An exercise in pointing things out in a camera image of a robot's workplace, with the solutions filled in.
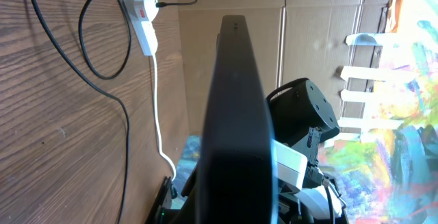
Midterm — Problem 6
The white power strip cord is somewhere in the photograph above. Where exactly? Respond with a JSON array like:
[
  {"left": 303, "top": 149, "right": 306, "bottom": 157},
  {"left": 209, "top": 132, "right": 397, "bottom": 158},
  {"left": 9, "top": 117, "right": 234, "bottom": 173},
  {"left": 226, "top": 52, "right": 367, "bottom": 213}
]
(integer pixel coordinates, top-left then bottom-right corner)
[{"left": 151, "top": 54, "right": 177, "bottom": 182}]

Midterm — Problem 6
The white power strip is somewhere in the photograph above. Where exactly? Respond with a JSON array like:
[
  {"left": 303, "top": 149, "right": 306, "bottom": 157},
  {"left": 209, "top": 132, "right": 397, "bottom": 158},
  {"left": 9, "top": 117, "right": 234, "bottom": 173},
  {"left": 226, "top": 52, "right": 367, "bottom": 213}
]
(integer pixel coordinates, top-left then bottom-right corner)
[{"left": 123, "top": 0, "right": 158, "bottom": 56}]

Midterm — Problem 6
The white USB charger adapter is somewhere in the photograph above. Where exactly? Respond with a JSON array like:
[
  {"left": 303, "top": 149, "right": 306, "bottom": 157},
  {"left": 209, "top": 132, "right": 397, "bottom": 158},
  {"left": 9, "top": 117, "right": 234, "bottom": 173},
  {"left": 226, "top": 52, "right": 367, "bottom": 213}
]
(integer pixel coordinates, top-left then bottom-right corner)
[{"left": 133, "top": 0, "right": 159, "bottom": 22}]

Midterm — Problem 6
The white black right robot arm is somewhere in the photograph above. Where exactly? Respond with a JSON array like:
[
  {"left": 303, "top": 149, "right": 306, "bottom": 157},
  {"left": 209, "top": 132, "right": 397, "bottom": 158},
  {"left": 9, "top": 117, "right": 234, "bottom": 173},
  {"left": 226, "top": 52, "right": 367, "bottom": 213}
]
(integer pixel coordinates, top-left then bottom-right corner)
[{"left": 170, "top": 78, "right": 348, "bottom": 223}]

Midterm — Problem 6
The blue Samsung Galaxy phone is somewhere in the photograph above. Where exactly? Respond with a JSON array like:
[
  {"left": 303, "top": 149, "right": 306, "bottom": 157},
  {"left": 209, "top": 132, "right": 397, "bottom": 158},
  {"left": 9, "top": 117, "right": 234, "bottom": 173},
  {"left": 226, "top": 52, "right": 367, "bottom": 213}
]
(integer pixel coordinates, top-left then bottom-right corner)
[{"left": 196, "top": 15, "right": 278, "bottom": 223}]

